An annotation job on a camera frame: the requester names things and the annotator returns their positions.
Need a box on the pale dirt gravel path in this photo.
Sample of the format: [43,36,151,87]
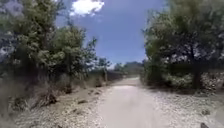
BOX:
[89,77,224,128]

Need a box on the row of trees and bushes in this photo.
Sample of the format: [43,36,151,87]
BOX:
[0,0,113,116]

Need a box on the dry stony verge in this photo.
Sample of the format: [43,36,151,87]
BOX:
[0,83,109,128]

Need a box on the robot's own part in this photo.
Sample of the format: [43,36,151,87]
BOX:
[199,122,211,128]

